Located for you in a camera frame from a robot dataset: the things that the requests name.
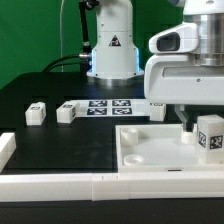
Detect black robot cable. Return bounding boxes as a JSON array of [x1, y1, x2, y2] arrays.
[[42, 54, 92, 73]]

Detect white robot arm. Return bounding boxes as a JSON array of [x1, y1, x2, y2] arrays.
[[81, 0, 224, 123]]

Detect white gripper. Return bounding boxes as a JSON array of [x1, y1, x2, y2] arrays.
[[144, 22, 224, 131]]

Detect white square tabletop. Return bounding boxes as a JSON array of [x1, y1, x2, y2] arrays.
[[115, 124, 224, 173]]

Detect white marker base plate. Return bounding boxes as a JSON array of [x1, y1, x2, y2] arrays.
[[77, 99, 150, 117]]

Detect white U-shaped fence wall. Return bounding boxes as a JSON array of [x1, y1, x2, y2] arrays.
[[0, 133, 224, 202]]

